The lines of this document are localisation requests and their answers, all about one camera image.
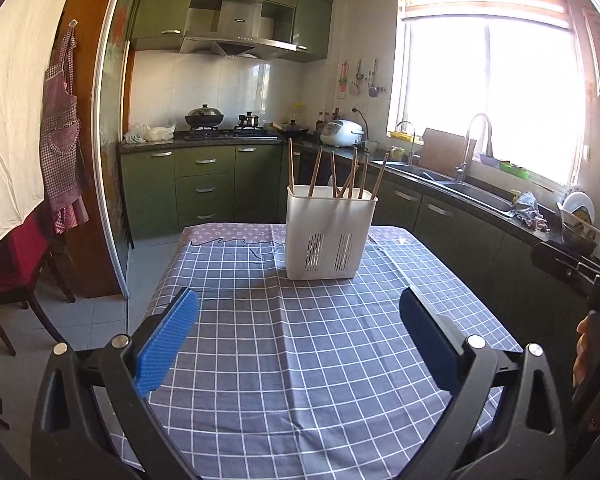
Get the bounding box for black wok with lid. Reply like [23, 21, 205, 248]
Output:
[185, 103, 224, 129]

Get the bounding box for white plastic bag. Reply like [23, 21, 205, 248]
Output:
[124, 124, 175, 144]

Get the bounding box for white plastic utensil holder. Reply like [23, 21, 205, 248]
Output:
[285, 184, 378, 281]

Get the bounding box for white rice cooker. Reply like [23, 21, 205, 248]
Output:
[321, 119, 364, 148]

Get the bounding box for steel range hood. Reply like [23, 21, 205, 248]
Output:
[180, 0, 304, 61]

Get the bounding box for person's right hand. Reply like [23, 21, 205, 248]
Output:
[572, 316, 590, 387]

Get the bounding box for green lower cabinets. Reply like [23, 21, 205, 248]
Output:
[119, 139, 584, 367]

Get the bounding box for white dish rack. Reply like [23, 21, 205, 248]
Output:
[557, 191, 600, 261]

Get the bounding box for steel double sink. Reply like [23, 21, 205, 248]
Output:
[387, 162, 514, 218]

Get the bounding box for brown wooden chopstick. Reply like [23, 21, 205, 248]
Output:
[330, 152, 339, 198]
[370, 153, 389, 200]
[347, 146, 358, 198]
[308, 146, 324, 197]
[287, 138, 294, 194]
[337, 171, 354, 197]
[358, 151, 370, 200]

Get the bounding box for blue checked tablecloth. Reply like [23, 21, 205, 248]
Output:
[148, 223, 517, 479]

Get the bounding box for wooden cutting board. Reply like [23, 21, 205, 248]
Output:
[418, 128, 465, 178]

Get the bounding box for crumpled dish rag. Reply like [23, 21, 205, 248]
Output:
[512, 192, 550, 232]

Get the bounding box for black frying pan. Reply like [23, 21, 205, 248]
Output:
[268, 120, 309, 139]

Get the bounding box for red checked apron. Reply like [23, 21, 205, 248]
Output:
[40, 20, 91, 234]

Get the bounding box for gas stove top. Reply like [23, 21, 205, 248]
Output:
[174, 127, 276, 142]

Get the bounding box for steel kitchen faucet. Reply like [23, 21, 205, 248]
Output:
[455, 113, 492, 183]

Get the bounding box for red wooden chair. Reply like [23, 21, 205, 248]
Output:
[0, 209, 76, 356]

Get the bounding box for white curtain cloth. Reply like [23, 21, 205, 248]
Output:
[0, 0, 66, 240]

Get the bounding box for small black pot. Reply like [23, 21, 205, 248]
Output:
[237, 110, 260, 129]

